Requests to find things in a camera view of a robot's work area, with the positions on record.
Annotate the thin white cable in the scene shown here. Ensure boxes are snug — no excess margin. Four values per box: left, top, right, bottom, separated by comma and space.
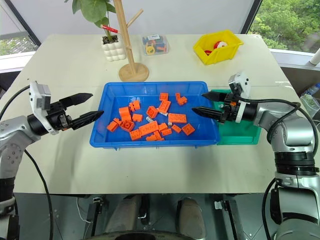
75, 198, 92, 224

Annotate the clear plastic toy box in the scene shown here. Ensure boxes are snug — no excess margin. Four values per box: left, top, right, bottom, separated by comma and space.
141, 34, 171, 57

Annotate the red plant label stick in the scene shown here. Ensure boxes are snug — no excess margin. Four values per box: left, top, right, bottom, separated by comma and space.
100, 23, 119, 34

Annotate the green leafy plant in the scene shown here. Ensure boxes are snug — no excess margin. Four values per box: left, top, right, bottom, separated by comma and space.
64, 0, 119, 40

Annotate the blue plastic tray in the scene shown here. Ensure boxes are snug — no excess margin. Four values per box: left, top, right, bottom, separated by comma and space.
89, 80, 222, 151

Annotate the large orange block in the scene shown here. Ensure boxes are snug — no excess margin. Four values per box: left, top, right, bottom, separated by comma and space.
118, 106, 133, 122

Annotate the wooden mug tree stand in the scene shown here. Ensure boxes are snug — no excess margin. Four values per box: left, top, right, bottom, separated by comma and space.
112, 0, 150, 82

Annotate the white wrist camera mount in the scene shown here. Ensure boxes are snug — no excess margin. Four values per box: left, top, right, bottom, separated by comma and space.
227, 71, 252, 124
29, 80, 60, 136

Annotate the long orange plate block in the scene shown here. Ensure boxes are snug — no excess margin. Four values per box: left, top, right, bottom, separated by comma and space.
138, 120, 160, 136

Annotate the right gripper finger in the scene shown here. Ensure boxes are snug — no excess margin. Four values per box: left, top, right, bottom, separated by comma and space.
190, 106, 224, 124
200, 91, 228, 102

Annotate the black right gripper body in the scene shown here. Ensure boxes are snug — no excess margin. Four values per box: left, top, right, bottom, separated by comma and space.
220, 91, 242, 124

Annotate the yellow plastic bin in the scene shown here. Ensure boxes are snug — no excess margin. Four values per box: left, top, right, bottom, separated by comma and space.
192, 29, 245, 66

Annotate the orange building block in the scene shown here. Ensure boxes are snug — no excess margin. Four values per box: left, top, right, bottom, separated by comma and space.
119, 119, 136, 132
106, 120, 119, 133
157, 99, 173, 114
128, 99, 142, 112
129, 129, 142, 142
145, 105, 159, 119

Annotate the white bubble plant pot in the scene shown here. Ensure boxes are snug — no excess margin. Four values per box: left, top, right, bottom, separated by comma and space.
100, 35, 125, 62

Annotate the orange stepped block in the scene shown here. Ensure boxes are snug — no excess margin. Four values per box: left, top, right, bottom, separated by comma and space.
175, 92, 189, 106
145, 130, 165, 142

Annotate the clear plastic bottle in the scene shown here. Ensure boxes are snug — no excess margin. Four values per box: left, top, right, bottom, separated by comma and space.
300, 82, 320, 97

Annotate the white pipe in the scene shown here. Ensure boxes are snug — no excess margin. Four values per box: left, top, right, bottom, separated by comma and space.
303, 46, 320, 68

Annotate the flat orange plate block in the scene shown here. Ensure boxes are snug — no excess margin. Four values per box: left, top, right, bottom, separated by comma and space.
167, 112, 188, 125

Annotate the green plastic bin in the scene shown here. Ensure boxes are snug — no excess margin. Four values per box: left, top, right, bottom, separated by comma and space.
208, 88, 262, 146

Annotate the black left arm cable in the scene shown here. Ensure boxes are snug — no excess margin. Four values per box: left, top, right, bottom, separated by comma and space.
0, 84, 55, 240

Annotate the clear plastic bag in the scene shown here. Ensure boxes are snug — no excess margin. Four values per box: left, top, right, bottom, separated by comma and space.
299, 93, 320, 119

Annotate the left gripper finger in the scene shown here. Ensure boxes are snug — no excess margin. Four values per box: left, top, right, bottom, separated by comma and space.
59, 92, 94, 111
70, 110, 105, 131

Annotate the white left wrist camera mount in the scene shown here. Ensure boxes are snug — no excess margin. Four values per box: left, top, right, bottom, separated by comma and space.
29, 80, 60, 136

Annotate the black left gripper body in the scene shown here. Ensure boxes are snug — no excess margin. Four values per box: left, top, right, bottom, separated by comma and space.
48, 100, 76, 132

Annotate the dark rounded shape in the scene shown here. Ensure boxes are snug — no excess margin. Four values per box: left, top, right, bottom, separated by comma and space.
175, 197, 208, 240
103, 194, 151, 235

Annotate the black table frame bracket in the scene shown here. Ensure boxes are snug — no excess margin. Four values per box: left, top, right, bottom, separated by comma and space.
213, 199, 241, 240
85, 196, 104, 236

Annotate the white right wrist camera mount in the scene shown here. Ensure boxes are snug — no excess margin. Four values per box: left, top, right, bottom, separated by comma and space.
227, 71, 252, 124

